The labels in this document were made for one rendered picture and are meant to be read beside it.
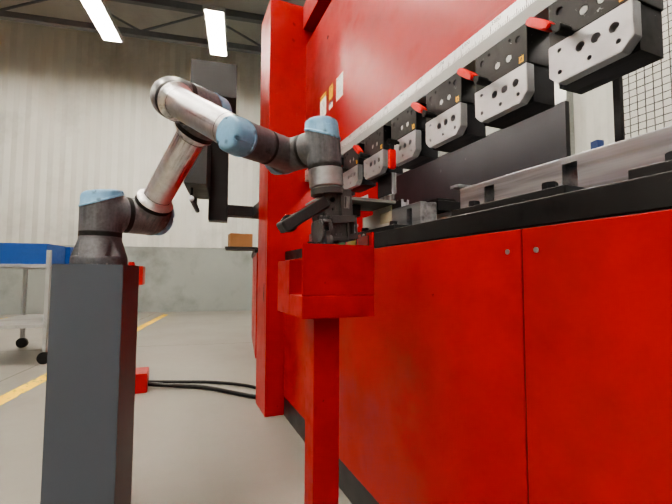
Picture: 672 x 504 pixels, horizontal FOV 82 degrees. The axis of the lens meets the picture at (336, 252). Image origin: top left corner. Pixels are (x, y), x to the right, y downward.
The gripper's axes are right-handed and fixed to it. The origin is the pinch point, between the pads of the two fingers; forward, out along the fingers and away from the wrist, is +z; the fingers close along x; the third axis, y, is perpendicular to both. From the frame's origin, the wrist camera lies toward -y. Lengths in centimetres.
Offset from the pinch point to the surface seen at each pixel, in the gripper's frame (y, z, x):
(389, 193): 42, -27, 40
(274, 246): 21, -15, 128
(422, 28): 43, -72, 15
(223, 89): 2, -106, 143
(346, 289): 2.9, 1.8, -4.9
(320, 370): -1.6, 19.2, 2.1
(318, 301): -3.4, 3.6, -4.9
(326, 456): -1.6, 37.6, 2.1
